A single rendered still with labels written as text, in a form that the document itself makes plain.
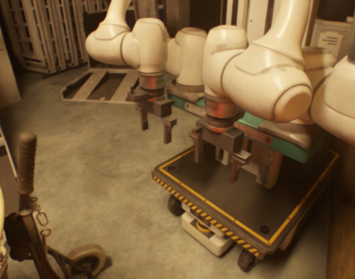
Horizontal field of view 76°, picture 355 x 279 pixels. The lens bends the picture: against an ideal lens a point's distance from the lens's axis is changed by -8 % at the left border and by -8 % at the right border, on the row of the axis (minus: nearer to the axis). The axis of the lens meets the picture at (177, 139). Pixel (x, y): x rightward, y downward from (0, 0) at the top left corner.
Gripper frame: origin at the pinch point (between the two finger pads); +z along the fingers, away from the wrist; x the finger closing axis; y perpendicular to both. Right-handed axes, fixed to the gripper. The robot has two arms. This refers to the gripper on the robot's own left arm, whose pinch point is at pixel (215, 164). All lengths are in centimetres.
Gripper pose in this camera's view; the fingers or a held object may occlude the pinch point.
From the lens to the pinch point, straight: 73.2
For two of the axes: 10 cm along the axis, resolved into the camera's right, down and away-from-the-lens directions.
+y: -7.3, 3.6, -5.8
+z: 0.1, 8.5, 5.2
